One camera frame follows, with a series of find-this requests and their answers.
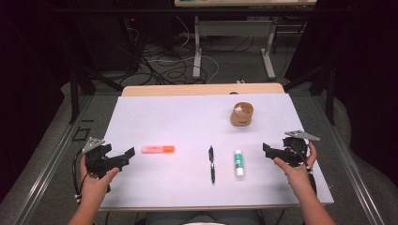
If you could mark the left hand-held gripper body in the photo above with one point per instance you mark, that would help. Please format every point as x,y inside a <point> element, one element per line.
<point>97,159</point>

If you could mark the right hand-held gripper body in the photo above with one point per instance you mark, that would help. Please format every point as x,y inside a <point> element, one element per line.
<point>294,151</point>

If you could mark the orange highlighter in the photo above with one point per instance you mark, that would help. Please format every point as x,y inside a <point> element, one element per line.
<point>158,149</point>

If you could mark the white green glue stick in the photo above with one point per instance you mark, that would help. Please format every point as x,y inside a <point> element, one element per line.
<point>239,164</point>

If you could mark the brown pen holder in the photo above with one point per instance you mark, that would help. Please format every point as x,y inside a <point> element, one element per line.
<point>241,120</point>

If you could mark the black pen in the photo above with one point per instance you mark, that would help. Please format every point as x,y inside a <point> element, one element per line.
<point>212,165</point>

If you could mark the person's right hand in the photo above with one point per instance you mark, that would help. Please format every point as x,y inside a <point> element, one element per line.
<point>298,175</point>

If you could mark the person's left hand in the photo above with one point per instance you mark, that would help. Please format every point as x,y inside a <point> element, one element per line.
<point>94,187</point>

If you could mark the small white round object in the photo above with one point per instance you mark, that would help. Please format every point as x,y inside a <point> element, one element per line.
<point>238,109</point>

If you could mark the white board sheet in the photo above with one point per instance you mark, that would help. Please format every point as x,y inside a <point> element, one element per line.
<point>187,125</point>

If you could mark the black metal stand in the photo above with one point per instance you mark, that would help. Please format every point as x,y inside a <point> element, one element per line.
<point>330,93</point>
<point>74,93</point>

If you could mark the wooden table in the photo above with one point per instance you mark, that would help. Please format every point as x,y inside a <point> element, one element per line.
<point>187,90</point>

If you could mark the dark curtain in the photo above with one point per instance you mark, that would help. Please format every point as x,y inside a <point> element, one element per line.
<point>369,62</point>
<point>28,78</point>

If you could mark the dark computer case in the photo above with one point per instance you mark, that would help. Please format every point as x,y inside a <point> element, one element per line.
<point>103,43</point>

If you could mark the white background desk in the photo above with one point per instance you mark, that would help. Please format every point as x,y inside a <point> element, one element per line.
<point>233,28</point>

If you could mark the metal floor rail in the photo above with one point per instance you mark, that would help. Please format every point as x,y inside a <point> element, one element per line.
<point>350,162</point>
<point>47,175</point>

